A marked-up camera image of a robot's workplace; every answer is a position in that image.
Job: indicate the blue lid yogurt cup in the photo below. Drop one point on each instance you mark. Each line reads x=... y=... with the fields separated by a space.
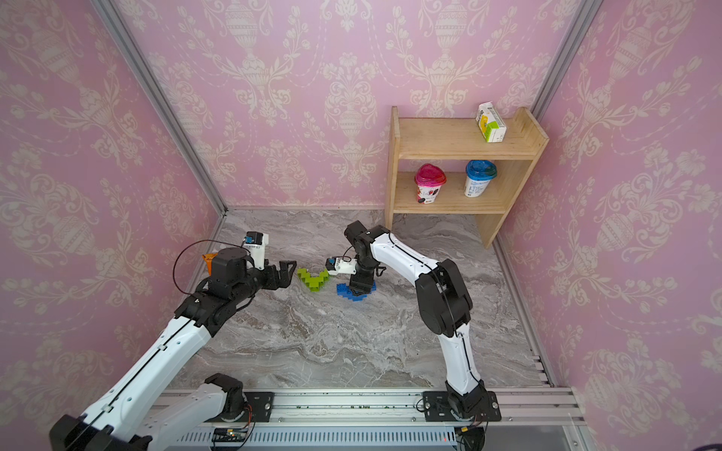
x=479 y=174

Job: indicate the orange snack bag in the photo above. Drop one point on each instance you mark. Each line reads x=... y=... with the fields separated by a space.
x=208 y=259

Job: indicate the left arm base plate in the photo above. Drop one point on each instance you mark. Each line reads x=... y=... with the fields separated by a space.
x=257 y=407

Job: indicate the green 2x4 lego brick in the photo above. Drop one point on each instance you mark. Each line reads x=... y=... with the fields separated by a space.
x=314 y=283

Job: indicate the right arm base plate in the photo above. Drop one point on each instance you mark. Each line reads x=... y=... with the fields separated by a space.
x=438 y=406

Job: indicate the blue lego brick assembly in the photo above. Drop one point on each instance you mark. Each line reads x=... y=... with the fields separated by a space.
x=344 y=291

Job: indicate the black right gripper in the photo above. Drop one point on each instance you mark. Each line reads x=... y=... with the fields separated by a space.
x=361 y=284

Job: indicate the pink lid yogurt cup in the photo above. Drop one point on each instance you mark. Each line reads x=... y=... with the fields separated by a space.
x=429 y=179

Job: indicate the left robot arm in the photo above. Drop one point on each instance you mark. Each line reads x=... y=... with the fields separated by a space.
x=120 y=420

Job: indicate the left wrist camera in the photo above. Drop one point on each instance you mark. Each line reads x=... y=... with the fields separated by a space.
x=255 y=243

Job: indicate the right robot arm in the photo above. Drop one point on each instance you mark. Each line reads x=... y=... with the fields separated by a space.
x=444 y=307

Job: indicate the aluminium front rail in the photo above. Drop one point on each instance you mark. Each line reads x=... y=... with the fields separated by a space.
x=532 y=419

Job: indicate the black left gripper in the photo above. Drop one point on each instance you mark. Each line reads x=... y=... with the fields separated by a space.
x=275 y=282

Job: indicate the white green carton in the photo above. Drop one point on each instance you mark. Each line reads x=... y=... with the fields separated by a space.
x=490 y=123

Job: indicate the wooden shelf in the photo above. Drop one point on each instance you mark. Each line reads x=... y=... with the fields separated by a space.
x=453 y=142

